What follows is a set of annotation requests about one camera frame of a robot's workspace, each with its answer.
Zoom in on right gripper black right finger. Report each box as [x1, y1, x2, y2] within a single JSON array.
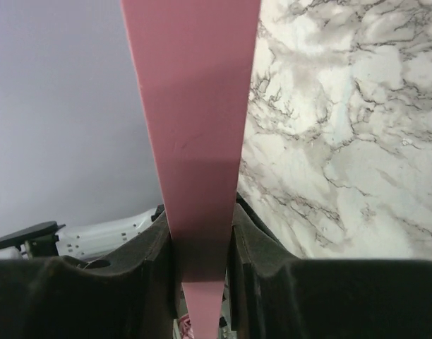
[[227, 197, 432, 338]]

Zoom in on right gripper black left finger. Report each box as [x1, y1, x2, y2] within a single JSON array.
[[0, 206, 177, 338]]

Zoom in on pink wooden picture frame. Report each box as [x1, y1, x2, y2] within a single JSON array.
[[122, 1, 261, 338]]

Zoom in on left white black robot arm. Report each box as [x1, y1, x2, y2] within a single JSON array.
[[0, 208, 158, 260]]

